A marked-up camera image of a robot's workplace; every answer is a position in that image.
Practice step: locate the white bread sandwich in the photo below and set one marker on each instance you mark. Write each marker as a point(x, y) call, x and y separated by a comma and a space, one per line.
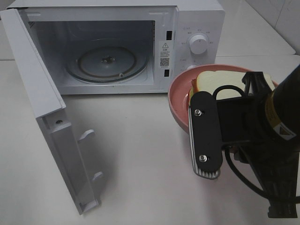
point(209, 81)

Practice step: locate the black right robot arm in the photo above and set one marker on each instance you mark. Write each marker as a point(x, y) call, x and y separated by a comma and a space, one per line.
point(279, 114)

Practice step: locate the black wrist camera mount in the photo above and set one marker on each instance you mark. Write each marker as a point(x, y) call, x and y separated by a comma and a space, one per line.
point(217, 125)

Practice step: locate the pink plate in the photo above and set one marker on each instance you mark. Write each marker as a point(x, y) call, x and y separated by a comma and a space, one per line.
point(180, 87)

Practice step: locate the white warning label sticker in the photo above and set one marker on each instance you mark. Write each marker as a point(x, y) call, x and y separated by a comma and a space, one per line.
point(164, 54)

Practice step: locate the white upper power knob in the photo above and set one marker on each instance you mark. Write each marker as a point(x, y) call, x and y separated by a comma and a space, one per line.
point(198, 43)

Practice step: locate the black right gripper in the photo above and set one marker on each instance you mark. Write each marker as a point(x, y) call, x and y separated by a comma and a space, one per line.
point(275, 165)

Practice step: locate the glass turntable plate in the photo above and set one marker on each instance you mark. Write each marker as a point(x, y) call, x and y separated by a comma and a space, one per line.
point(107, 60)

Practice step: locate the white microwave oven body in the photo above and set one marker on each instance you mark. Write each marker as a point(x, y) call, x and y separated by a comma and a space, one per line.
point(57, 24)

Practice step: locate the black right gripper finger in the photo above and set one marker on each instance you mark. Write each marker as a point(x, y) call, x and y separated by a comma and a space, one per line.
point(256, 86)

